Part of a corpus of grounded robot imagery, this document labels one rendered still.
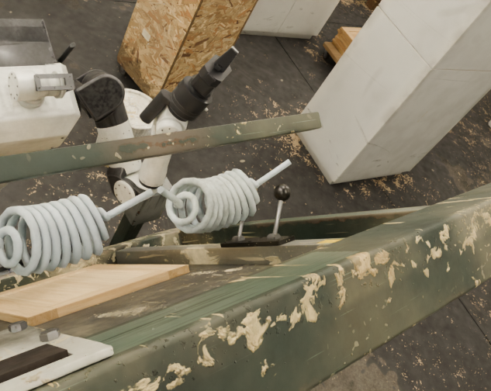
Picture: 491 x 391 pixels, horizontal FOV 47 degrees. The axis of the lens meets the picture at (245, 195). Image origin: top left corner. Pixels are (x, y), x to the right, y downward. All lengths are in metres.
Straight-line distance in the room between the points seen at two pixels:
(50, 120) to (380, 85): 2.49
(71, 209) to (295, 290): 0.22
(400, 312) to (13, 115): 1.04
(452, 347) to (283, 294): 3.28
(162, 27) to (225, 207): 2.77
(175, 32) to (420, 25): 1.38
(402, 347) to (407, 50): 1.72
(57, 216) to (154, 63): 2.97
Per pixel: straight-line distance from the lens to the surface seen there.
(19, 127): 1.43
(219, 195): 0.62
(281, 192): 1.20
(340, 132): 3.80
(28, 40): 1.52
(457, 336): 3.85
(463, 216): 0.76
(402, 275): 0.64
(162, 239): 1.84
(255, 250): 1.21
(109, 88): 1.52
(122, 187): 1.57
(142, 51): 3.53
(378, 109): 3.59
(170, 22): 3.31
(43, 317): 1.16
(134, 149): 0.52
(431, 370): 3.55
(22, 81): 1.33
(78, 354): 0.43
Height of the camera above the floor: 2.32
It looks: 42 degrees down
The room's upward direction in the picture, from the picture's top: 35 degrees clockwise
